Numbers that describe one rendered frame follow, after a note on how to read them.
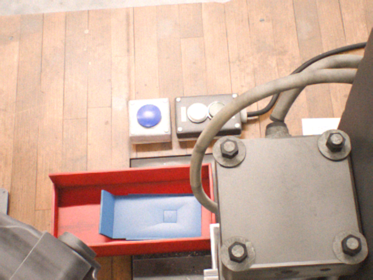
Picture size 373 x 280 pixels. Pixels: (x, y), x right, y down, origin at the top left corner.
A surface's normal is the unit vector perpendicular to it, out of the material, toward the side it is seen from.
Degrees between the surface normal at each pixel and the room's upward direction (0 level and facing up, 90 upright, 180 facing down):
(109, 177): 90
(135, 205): 0
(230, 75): 0
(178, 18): 0
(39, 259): 27
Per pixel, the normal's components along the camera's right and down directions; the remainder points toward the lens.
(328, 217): -0.04, -0.42
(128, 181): 0.05, 0.91
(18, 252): 0.33, -0.16
